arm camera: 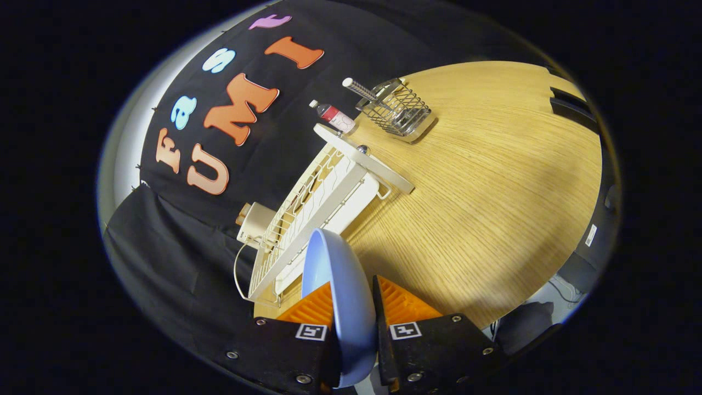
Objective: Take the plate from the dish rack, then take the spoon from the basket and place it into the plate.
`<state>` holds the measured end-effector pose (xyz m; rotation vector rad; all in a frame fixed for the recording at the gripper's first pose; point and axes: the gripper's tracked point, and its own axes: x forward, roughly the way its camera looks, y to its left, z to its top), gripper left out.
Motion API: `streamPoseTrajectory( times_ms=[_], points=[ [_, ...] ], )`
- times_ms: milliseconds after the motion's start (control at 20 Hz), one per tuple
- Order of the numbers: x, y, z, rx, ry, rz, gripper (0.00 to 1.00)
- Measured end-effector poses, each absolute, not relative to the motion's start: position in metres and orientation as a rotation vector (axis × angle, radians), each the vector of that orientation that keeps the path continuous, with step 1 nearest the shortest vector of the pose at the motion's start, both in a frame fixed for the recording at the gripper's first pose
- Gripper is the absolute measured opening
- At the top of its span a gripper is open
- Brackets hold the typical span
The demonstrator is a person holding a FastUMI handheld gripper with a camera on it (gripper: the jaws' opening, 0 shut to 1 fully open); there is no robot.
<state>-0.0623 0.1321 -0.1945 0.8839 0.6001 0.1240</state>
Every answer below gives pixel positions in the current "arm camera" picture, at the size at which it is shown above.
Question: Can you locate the white wire dish rack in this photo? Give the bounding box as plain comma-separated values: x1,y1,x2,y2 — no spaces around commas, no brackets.
235,123,416,303

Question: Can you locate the black table edge block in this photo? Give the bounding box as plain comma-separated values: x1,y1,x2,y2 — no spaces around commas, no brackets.
550,99,598,135
550,87,586,110

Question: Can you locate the black backdrop cloth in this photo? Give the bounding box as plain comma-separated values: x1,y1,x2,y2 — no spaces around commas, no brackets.
103,0,554,379

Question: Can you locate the dark rounded object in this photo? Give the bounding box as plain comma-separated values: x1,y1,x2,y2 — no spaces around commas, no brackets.
491,301,563,357

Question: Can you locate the white toaster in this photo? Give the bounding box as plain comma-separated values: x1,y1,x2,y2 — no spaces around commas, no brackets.
236,202,278,247

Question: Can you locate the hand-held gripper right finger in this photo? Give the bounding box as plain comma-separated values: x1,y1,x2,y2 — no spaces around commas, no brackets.
372,274,508,395

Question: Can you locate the dark box white label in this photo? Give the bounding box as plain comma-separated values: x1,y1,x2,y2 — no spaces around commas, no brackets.
559,176,623,294

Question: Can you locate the light blue plate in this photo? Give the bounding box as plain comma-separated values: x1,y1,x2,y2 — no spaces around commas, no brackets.
301,228,379,388

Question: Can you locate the white handled spoon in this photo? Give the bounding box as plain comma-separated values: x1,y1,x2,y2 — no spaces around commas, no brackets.
342,77,384,105

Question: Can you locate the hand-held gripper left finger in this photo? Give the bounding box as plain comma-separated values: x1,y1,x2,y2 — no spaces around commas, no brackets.
217,281,342,395

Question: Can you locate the metal wire basket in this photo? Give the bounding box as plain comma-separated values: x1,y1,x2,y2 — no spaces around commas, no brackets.
359,78,438,144

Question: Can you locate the clear bottle red label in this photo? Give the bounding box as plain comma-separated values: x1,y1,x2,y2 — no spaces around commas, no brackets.
309,100,357,135

